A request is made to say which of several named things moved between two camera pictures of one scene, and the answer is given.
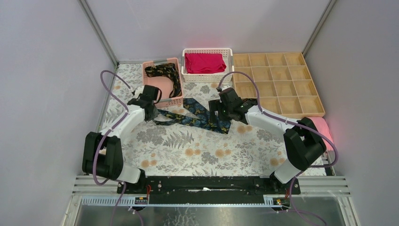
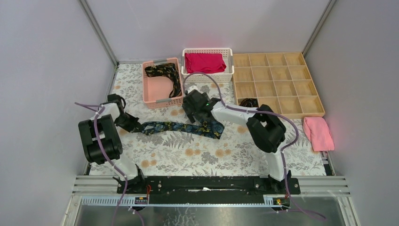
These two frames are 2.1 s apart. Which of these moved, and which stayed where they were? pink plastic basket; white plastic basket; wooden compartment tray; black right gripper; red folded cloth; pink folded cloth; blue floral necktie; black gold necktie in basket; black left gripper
Moved: black right gripper; blue floral necktie; black left gripper
Stayed: white plastic basket; wooden compartment tray; pink folded cloth; pink plastic basket; black gold necktie in basket; red folded cloth
